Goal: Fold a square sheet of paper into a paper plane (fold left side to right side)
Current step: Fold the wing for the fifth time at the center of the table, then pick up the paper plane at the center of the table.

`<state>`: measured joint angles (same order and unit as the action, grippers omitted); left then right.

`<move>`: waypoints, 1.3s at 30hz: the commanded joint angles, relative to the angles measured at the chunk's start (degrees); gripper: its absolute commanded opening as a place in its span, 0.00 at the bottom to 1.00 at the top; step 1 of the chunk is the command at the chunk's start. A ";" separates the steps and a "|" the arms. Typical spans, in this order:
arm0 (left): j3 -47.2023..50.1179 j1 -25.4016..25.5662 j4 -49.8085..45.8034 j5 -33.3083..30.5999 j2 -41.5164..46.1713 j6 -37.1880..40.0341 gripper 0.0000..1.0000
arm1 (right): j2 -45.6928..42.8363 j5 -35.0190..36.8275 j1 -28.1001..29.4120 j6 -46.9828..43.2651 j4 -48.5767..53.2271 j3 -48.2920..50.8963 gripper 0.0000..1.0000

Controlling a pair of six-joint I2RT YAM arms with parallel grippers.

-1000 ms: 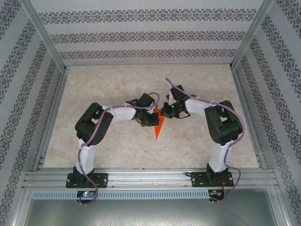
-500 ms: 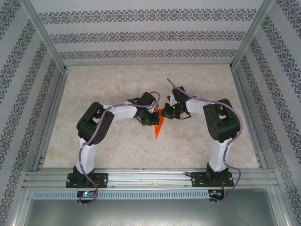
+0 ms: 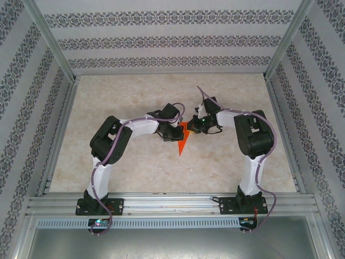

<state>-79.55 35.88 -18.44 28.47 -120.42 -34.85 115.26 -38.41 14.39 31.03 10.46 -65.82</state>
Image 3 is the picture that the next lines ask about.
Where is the orange square paper sheet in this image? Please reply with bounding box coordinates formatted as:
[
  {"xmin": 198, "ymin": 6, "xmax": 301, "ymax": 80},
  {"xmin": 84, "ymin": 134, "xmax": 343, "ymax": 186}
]
[{"xmin": 177, "ymin": 121, "xmax": 191, "ymax": 157}]

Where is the grey metal sheet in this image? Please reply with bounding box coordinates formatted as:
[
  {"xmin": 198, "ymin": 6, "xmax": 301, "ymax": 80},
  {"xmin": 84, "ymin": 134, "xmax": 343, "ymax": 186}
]
[{"xmin": 26, "ymin": 228, "xmax": 321, "ymax": 259}]

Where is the control board with green light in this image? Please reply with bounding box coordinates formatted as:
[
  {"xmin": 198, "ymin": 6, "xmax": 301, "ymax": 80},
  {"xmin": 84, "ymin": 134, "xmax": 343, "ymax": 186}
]
[{"xmin": 88, "ymin": 218, "xmax": 110, "ymax": 227}]

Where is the aluminium back rail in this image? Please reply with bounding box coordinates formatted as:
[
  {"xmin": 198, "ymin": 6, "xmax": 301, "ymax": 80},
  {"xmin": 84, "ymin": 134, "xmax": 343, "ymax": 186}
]
[{"xmin": 74, "ymin": 70, "xmax": 267, "ymax": 77}]

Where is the aluminium mounting rail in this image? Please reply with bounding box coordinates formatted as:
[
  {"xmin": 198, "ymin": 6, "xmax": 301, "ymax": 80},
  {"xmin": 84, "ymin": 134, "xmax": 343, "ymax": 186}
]
[{"xmin": 26, "ymin": 193, "xmax": 320, "ymax": 216}]

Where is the aluminium side rail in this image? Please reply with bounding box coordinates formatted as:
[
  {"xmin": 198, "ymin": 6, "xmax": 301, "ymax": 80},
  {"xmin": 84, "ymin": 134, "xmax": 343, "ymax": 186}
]
[
  {"xmin": 264, "ymin": 74, "xmax": 307, "ymax": 195},
  {"xmin": 36, "ymin": 77, "xmax": 80, "ymax": 196}
]

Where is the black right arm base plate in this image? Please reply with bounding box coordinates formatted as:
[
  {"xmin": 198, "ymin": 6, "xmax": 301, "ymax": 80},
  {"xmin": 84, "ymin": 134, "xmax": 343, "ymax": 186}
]
[{"xmin": 218, "ymin": 196, "xmax": 267, "ymax": 216}]

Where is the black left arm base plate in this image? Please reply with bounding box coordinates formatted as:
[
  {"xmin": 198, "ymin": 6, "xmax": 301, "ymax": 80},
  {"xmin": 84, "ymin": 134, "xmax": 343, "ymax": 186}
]
[{"xmin": 75, "ymin": 198, "xmax": 125, "ymax": 216}]

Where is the slotted grey cable duct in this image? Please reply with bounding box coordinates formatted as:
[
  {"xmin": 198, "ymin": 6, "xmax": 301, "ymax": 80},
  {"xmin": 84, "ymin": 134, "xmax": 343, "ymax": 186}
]
[{"xmin": 36, "ymin": 217, "xmax": 240, "ymax": 229}]

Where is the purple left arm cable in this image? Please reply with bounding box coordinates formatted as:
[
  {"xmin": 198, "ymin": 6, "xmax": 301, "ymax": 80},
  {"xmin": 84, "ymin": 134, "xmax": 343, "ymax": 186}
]
[{"xmin": 91, "ymin": 102, "xmax": 187, "ymax": 237}]

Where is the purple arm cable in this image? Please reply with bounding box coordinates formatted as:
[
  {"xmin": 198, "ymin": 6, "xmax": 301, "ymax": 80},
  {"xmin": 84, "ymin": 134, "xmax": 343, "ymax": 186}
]
[
  {"xmin": 197, "ymin": 85, "xmax": 277, "ymax": 235},
  {"xmin": 91, "ymin": 102, "xmax": 187, "ymax": 237}
]

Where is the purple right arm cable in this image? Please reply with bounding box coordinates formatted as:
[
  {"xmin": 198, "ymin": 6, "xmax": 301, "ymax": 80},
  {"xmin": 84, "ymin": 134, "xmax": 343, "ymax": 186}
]
[{"xmin": 197, "ymin": 85, "xmax": 277, "ymax": 235}]

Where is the aluminium frame post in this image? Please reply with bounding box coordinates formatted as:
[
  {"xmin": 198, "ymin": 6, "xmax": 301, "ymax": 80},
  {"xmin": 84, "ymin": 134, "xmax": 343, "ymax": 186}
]
[
  {"xmin": 23, "ymin": 0, "xmax": 79, "ymax": 83},
  {"xmin": 264, "ymin": 0, "xmax": 316, "ymax": 81}
]

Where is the aluminium lower frame bar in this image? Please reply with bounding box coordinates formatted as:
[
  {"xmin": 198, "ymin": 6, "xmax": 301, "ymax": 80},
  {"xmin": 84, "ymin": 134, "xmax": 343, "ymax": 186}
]
[
  {"xmin": 10, "ymin": 214, "xmax": 37, "ymax": 259},
  {"xmin": 309, "ymin": 214, "xmax": 336, "ymax": 259}
]

